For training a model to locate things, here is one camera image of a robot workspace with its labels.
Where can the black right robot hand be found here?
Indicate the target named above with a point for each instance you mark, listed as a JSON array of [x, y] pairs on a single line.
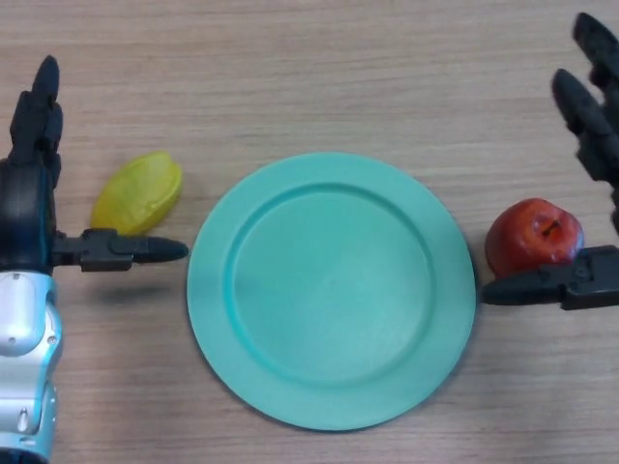
[[595, 145]]

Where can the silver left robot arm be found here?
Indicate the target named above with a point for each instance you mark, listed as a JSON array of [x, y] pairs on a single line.
[[24, 348]]

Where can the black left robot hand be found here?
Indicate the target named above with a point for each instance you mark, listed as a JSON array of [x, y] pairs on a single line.
[[24, 212]]

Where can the green round plate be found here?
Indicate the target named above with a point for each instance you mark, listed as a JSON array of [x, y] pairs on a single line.
[[333, 299]]

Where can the yellow starfruit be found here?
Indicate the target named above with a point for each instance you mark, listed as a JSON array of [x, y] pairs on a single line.
[[138, 193]]

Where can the red apple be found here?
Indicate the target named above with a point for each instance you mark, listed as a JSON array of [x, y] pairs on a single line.
[[517, 241]]

